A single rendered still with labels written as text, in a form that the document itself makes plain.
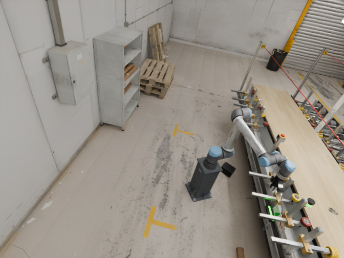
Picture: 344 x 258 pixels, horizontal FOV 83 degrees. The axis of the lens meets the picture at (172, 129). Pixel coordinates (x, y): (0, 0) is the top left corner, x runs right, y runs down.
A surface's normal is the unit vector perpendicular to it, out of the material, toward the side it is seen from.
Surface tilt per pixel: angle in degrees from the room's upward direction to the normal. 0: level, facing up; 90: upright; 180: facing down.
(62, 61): 90
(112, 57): 90
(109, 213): 0
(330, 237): 0
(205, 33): 90
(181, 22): 90
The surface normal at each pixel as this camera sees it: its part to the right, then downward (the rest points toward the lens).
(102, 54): -0.19, 0.60
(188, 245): 0.15, -0.76
